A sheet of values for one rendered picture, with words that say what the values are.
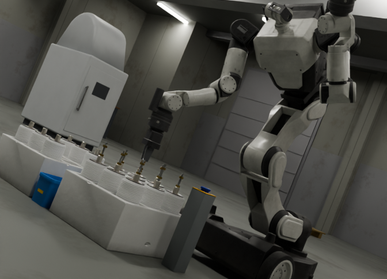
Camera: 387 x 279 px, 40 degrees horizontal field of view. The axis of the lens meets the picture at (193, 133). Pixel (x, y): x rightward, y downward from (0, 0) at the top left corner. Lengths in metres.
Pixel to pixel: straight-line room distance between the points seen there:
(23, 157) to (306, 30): 1.33
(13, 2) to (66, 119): 6.94
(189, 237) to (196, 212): 0.10
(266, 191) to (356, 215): 9.02
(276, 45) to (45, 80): 4.67
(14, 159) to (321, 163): 9.84
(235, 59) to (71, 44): 4.43
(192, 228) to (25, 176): 0.81
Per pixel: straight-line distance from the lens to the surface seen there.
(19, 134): 2.60
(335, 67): 2.00
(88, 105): 6.30
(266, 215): 2.46
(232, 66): 2.31
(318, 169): 11.89
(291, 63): 2.26
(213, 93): 2.24
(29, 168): 2.41
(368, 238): 11.18
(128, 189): 1.97
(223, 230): 2.35
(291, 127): 2.39
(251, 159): 2.33
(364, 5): 6.63
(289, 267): 2.31
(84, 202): 2.08
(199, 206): 2.00
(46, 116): 6.41
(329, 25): 1.96
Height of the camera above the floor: 0.42
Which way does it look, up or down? 2 degrees up
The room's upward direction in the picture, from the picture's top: 22 degrees clockwise
